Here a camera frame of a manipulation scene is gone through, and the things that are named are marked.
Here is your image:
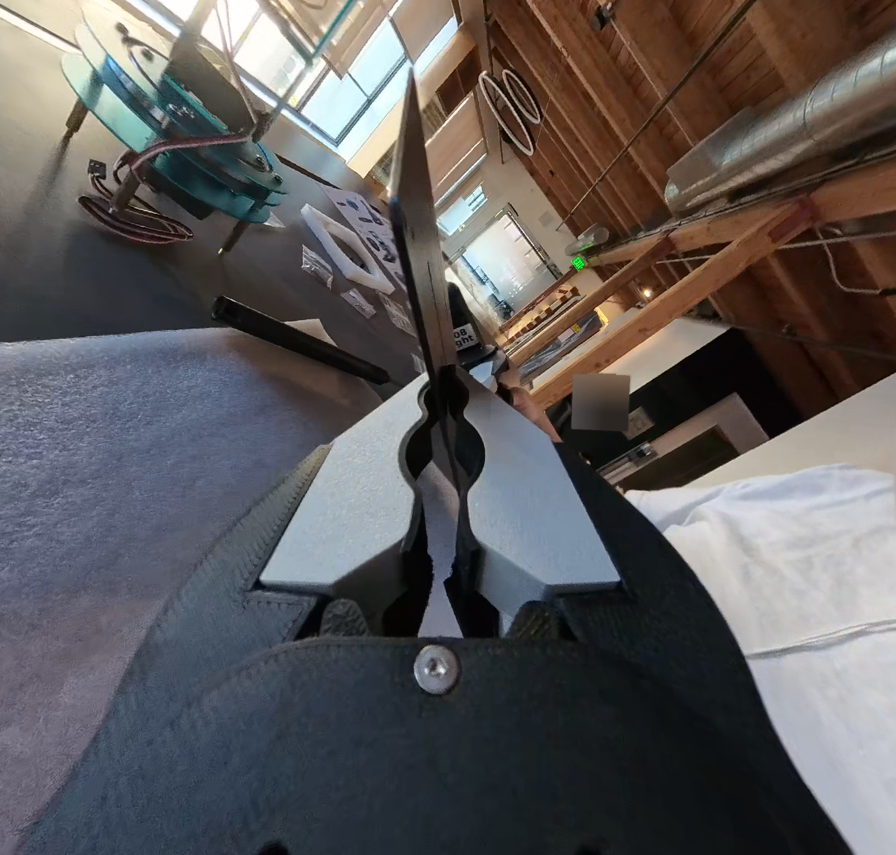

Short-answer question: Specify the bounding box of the white foam sheet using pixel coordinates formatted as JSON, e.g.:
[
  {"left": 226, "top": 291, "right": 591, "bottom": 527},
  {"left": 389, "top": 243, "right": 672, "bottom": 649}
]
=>
[{"left": 0, "top": 317, "right": 428, "bottom": 855}]

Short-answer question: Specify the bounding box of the silver ventilation duct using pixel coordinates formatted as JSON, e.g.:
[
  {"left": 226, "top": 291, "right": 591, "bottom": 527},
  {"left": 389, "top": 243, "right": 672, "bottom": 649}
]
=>
[{"left": 664, "top": 46, "right": 896, "bottom": 213}]

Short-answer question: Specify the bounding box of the white ring ceiling lamp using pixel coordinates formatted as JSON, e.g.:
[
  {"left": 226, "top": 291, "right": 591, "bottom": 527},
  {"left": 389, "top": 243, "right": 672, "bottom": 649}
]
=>
[
  {"left": 479, "top": 71, "right": 537, "bottom": 157},
  {"left": 498, "top": 68, "right": 541, "bottom": 125}
]

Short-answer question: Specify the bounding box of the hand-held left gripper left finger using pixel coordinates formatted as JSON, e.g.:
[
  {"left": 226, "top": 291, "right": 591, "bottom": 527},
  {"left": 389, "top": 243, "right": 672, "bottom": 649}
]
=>
[{"left": 259, "top": 375, "right": 443, "bottom": 618}]

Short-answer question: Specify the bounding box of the white foam frame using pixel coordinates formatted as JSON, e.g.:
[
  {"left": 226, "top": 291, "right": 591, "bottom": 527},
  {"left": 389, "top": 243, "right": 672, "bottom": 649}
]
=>
[{"left": 301, "top": 204, "right": 396, "bottom": 293}]

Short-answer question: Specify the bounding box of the black electric screwdriver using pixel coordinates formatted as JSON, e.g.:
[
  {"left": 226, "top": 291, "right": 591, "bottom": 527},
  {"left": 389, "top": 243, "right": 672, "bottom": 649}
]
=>
[{"left": 211, "top": 295, "right": 392, "bottom": 385}]

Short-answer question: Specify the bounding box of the red black servo cable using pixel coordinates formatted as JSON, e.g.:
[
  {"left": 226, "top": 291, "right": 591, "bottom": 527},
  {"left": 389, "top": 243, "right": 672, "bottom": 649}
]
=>
[{"left": 77, "top": 158, "right": 196, "bottom": 243}]

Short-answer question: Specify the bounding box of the black metal base plate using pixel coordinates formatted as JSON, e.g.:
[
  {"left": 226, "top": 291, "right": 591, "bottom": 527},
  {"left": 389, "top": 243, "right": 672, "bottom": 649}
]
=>
[{"left": 388, "top": 65, "right": 464, "bottom": 590}]

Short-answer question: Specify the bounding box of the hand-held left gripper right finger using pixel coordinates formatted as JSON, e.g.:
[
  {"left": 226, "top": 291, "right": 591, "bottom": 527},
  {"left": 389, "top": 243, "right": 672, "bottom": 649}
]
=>
[{"left": 448, "top": 367, "right": 623, "bottom": 617}]

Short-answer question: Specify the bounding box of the person's right hand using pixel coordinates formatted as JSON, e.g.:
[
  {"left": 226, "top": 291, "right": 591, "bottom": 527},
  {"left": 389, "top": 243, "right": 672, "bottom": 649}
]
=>
[{"left": 513, "top": 388, "right": 562, "bottom": 444}]

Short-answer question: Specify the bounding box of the grey wooden-edged desk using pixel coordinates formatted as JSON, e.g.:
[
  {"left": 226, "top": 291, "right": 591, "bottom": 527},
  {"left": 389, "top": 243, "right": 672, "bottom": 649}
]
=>
[{"left": 0, "top": 0, "right": 428, "bottom": 387}]

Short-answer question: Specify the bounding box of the printed instruction sheet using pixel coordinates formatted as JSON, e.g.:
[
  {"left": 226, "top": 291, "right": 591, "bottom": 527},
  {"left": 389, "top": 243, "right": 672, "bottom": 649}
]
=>
[{"left": 318, "top": 190, "right": 408, "bottom": 290}]

